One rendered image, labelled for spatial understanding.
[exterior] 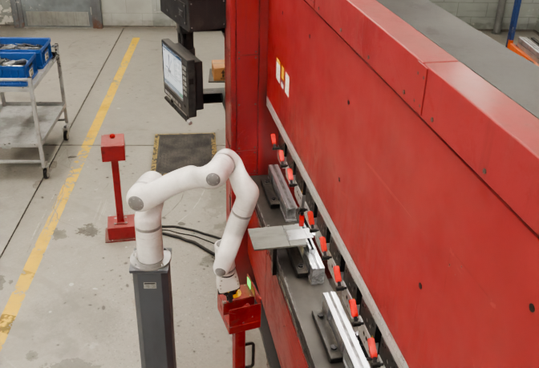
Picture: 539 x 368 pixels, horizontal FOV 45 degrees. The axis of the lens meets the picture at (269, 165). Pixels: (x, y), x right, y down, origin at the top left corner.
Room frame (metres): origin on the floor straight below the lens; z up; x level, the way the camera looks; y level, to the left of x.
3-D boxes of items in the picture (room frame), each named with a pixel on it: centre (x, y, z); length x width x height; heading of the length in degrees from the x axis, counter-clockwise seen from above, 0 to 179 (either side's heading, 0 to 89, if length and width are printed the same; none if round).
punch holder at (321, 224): (2.35, -0.27, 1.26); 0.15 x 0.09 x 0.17; 12
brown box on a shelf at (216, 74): (4.97, 0.37, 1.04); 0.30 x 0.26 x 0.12; 3
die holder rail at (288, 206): (3.26, -0.07, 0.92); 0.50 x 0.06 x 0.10; 12
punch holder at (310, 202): (2.55, -0.23, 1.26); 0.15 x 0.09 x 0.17; 12
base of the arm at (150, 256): (2.48, 0.54, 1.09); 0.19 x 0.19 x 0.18
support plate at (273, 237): (2.69, -0.05, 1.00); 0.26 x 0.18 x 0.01; 102
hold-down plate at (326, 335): (2.12, -0.26, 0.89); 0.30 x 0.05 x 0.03; 12
